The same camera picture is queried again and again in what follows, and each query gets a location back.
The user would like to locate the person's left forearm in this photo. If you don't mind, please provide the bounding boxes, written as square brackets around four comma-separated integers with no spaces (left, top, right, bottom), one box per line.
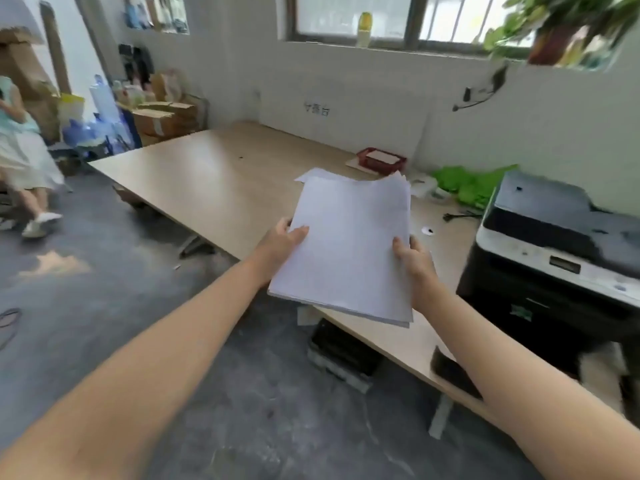
[0,257,273,480]

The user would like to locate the black and white printer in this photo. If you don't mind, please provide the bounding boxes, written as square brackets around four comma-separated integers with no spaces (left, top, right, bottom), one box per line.
[456,170,640,415]

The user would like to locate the green cloth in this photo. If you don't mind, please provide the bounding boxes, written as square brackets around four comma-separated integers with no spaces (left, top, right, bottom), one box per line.
[431,164,520,210]

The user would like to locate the black wall cable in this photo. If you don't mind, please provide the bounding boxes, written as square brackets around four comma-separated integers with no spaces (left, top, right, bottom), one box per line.
[452,65,510,113]

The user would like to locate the window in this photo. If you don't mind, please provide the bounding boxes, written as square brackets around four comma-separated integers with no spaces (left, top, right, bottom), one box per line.
[285,0,538,58]

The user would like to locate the black smartphone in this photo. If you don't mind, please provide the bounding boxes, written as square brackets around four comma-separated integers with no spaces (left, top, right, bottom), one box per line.
[430,346,483,400]

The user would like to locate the person's right hand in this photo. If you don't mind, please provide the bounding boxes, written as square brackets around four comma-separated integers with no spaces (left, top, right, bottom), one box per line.
[392,236,440,306]

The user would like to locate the white table leg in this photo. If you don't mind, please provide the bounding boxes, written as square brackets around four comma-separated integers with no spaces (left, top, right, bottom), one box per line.
[428,395,455,440]

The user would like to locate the person's left hand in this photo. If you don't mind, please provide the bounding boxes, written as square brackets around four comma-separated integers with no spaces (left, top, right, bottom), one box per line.
[252,218,310,287]

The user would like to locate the black floor cable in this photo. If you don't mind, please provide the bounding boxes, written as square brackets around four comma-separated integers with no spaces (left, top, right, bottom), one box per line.
[0,308,23,351]

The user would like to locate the red plastic basket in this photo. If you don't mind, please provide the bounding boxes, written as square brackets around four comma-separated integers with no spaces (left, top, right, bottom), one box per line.
[356,147,408,176]

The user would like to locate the large cardboard box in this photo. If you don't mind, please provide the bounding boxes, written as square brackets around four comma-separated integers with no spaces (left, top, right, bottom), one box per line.
[0,27,63,143]

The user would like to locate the yellow bottle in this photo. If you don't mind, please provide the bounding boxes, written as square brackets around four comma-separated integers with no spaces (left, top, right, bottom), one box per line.
[355,12,373,48]

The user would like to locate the potted green plant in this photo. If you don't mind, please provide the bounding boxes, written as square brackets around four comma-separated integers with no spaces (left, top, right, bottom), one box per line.
[483,0,640,71]

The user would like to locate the cardboard boxes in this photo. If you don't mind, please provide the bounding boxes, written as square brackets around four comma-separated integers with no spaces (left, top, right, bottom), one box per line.
[131,97,208,145]

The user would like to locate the black box under table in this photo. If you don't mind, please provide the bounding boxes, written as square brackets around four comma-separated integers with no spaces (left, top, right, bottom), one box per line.
[307,319,385,394]

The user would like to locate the white packet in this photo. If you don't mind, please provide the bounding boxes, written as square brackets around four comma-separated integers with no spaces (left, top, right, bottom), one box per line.
[407,172,440,199]

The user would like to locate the stack of white paper sheets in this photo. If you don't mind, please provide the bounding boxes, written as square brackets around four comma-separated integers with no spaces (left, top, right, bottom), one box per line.
[267,168,415,329]

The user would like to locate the blue water jugs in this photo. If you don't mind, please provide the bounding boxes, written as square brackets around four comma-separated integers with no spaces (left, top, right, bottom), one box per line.
[62,75,136,158]

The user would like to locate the person's right forearm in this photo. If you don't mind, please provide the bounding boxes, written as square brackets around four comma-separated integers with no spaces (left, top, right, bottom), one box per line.
[411,287,640,480]

